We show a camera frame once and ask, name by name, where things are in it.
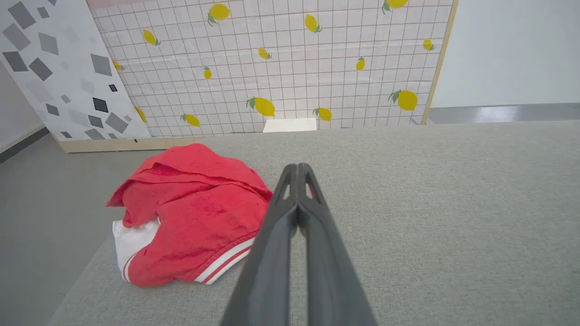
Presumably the red shirt with white sleeves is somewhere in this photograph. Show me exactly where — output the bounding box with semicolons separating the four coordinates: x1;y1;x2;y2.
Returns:
106;144;274;288

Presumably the white box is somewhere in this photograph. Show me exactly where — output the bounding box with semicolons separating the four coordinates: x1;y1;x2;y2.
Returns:
263;118;318;133

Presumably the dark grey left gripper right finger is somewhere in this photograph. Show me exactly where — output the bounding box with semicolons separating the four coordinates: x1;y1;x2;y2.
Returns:
298;163;378;326

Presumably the lemon print partition panel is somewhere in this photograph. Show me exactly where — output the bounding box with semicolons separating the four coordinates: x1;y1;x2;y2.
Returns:
86;0;459;139

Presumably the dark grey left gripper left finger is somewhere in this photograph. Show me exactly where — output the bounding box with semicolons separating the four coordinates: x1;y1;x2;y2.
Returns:
221;163;299;326

